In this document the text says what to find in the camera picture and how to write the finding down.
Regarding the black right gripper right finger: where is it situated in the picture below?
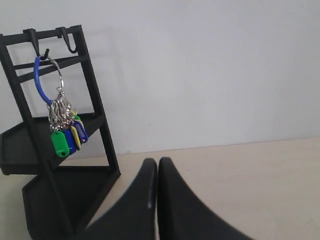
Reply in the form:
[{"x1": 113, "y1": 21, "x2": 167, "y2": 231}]
[{"x1": 158, "y1": 157, "x2": 251, "y2": 240}]

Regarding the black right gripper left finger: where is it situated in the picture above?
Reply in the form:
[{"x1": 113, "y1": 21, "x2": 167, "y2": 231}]
[{"x1": 72, "y1": 158, "x2": 158, "y2": 240}]

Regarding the colourful key tag bunch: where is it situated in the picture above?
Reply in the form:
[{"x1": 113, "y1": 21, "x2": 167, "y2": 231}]
[{"x1": 33, "y1": 56, "x2": 89, "y2": 158}]

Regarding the black two-tier metal rack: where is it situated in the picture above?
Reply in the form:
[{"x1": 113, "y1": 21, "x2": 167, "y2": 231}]
[{"x1": 0, "y1": 25, "x2": 121, "y2": 240}]

